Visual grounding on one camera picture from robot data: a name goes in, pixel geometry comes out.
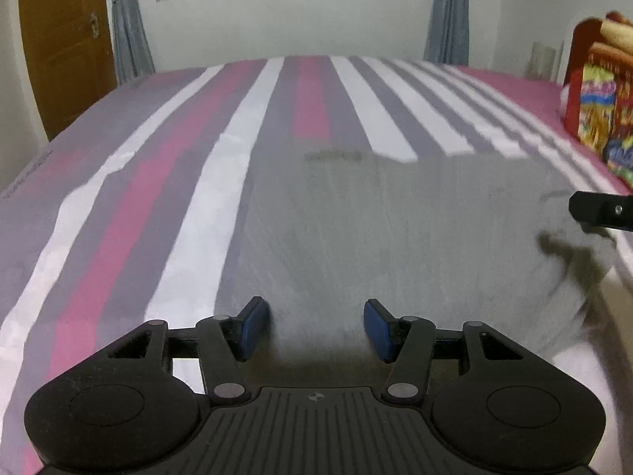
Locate brown wooden door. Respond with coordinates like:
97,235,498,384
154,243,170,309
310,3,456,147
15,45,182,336
17,0,119,142

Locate grey curtain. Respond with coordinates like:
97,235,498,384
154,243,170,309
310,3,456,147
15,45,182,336
423,0,470,65
103,0,156,85

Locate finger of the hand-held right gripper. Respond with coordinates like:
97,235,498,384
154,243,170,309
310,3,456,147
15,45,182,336
569,190,633,232

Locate grey pants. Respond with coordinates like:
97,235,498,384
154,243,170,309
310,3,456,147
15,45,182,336
215,151,619,372

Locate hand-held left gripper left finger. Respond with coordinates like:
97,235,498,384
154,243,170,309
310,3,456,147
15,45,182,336
106,296,271,404

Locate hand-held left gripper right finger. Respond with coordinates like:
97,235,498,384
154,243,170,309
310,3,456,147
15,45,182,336
363,298,523,403

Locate striped pink bed sheet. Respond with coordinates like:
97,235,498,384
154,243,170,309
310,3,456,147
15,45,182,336
0,54,633,475

